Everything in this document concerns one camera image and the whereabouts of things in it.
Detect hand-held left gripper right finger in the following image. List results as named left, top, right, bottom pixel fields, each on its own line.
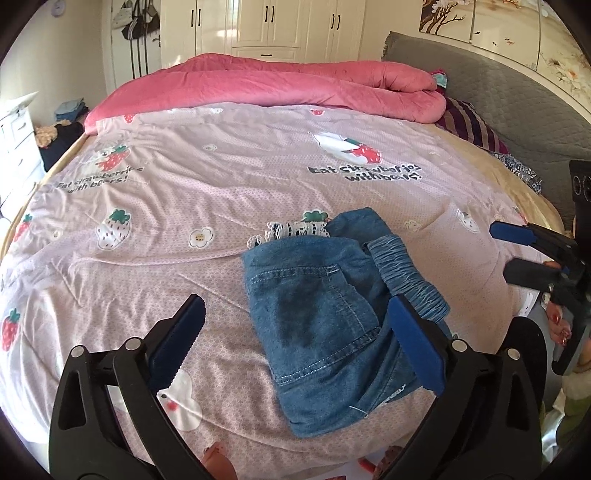
left=387, top=294, right=546, bottom=480

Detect white door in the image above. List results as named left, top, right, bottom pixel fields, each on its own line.
left=104, top=0, right=163, bottom=96

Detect blue denim pants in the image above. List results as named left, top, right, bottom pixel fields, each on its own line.
left=241, top=208, right=456, bottom=440

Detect cream wardrobe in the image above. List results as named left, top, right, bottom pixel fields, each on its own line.
left=161, top=0, right=419, bottom=66

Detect purple striped pillow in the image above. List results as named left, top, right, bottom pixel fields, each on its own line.
left=433, top=96, right=512, bottom=156

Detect light green cloth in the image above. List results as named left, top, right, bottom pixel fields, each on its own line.
left=544, top=339, right=591, bottom=462

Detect beige bed sheet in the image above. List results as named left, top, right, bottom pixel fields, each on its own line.
left=441, top=124, right=567, bottom=243

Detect white drawer cabinet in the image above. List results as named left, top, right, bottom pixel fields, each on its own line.
left=0, top=91, right=48, bottom=210

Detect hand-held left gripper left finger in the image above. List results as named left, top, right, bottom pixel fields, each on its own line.
left=48, top=294, right=237, bottom=480

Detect grey quilted headboard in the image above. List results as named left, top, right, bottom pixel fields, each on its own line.
left=380, top=31, right=591, bottom=232

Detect hanging bags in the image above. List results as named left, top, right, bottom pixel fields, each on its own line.
left=113, top=0, right=162, bottom=78

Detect blue patterned cloth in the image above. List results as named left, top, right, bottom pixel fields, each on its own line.
left=500, top=152, right=544, bottom=195

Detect person's right hand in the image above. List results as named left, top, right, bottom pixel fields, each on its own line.
left=542, top=261, right=583, bottom=348

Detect pink strawberry print quilt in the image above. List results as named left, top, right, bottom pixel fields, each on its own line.
left=0, top=104, right=556, bottom=480

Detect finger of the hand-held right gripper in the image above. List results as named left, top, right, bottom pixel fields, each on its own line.
left=502, top=257, right=570, bottom=292
left=489, top=220, right=579, bottom=260

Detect folded blue clothes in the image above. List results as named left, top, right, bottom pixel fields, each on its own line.
left=54, top=98, right=90, bottom=124

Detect floral wall panels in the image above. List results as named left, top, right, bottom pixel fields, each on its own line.
left=418, top=0, right=591, bottom=108

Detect dark cloth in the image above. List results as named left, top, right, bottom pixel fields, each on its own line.
left=38, top=121, right=87, bottom=175

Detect yellow floral cloth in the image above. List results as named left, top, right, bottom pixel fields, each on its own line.
left=35, top=124, right=59, bottom=149

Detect plain pink blanket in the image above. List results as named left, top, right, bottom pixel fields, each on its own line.
left=84, top=52, right=448, bottom=136

